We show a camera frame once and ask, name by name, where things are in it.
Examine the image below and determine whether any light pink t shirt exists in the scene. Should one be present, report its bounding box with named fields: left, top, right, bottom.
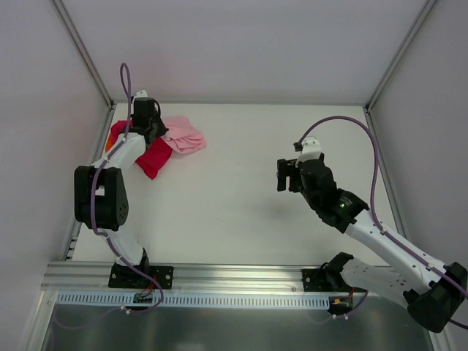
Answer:
left=162, top=116, right=207, bottom=154

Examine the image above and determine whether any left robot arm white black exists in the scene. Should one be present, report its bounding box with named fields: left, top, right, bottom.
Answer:
left=74, top=90, right=167, bottom=287

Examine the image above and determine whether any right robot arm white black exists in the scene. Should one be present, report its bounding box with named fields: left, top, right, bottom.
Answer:
left=276, top=156, right=467, bottom=333

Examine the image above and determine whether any magenta folded t shirt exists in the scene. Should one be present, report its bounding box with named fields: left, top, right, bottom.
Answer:
left=108, top=121, right=173, bottom=180

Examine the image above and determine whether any orange folded t shirt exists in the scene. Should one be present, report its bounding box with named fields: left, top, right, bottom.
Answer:
left=105, top=137, right=114, bottom=152

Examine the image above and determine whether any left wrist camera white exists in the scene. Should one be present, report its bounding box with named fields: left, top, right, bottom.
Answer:
left=131, top=89, right=148, bottom=99

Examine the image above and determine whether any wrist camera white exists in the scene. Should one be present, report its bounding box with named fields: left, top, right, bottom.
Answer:
left=293, top=136, right=322, bottom=166
left=131, top=89, right=148, bottom=99

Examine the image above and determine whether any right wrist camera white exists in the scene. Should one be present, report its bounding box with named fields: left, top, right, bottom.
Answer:
left=293, top=136, right=322, bottom=166

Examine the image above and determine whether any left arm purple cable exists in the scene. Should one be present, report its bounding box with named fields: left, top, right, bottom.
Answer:
left=89, top=62, right=164, bottom=315

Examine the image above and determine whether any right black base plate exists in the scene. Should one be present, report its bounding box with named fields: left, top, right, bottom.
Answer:
left=301, top=268, right=365, bottom=293

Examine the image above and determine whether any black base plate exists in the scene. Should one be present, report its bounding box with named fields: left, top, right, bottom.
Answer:
left=107, top=264, right=174, bottom=290
left=301, top=268, right=365, bottom=293

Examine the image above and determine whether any left aluminium frame post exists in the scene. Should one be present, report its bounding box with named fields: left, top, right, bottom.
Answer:
left=50, top=0, right=114, bottom=109

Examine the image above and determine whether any aluminium frame post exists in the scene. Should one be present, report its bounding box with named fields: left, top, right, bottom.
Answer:
left=363, top=0, right=439, bottom=113
left=50, top=0, right=114, bottom=109

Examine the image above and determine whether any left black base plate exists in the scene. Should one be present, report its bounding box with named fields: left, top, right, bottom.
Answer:
left=107, top=264, right=174, bottom=290

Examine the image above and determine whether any aluminium mounting rail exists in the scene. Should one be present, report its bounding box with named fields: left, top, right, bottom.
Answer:
left=39, top=260, right=414, bottom=296

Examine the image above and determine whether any white slotted cable duct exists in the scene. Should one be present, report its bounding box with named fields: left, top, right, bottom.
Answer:
left=56, top=291, right=330, bottom=310

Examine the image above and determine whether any right aluminium frame post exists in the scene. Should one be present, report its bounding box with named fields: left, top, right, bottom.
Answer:
left=363, top=0, right=439, bottom=113

